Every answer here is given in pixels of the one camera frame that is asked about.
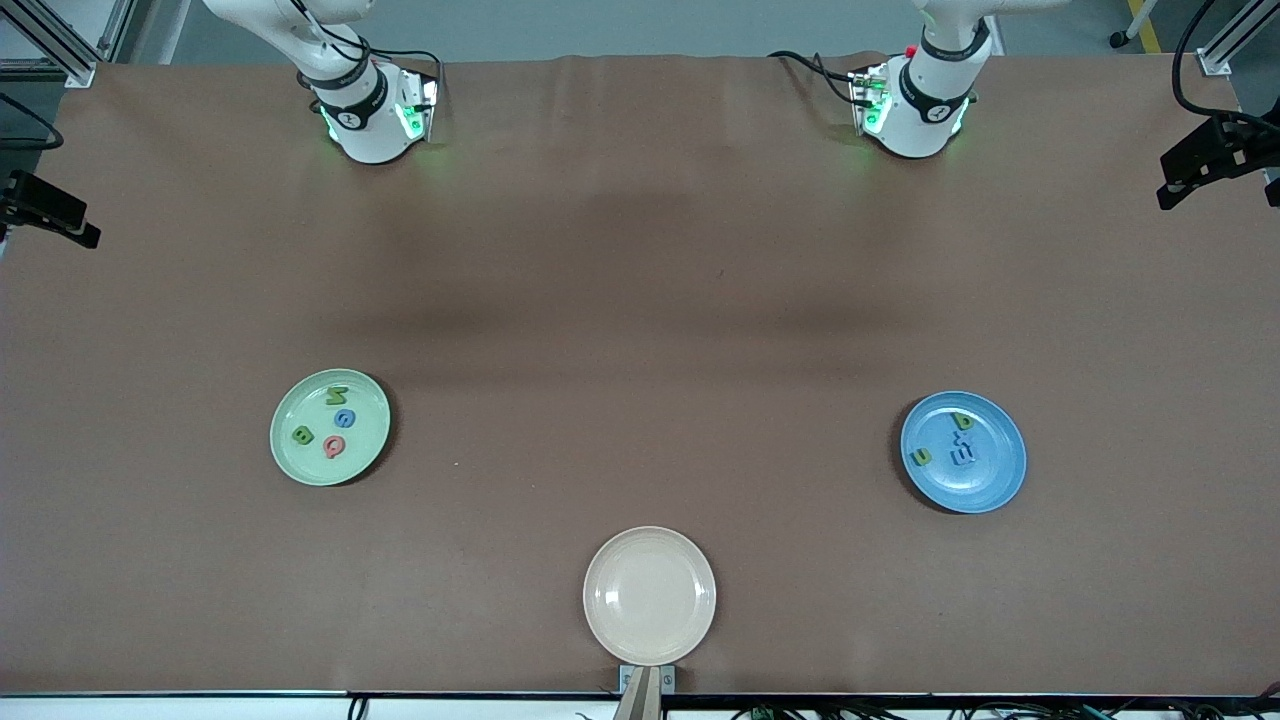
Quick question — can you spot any cream plastic plate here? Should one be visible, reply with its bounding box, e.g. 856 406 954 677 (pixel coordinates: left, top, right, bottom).
583 526 717 667

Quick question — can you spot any brown table cover sheet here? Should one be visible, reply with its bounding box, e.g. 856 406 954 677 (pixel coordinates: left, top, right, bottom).
0 52 1280 697

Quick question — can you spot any black arm base cable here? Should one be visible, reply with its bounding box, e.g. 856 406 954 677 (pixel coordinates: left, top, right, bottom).
370 52 444 89
768 50 863 106

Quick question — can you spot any blue plastic plate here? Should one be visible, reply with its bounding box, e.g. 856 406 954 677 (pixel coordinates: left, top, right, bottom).
900 390 1028 515

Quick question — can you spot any green plastic plate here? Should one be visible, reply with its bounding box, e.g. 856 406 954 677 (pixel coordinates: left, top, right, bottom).
270 368 392 488

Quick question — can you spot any black white table edge rail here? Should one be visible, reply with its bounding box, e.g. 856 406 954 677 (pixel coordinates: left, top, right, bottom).
0 688 1280 720

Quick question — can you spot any aluminium frame profile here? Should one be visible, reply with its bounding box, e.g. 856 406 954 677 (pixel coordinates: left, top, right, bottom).
1196 0 1280 79
0 0 137 90

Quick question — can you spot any metal bracket with beige bar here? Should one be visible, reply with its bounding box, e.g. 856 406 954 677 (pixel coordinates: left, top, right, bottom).
617 664 677 720

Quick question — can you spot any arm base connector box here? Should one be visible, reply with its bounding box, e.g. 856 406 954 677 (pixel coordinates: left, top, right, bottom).
393 72 442 143
848 65 893 138

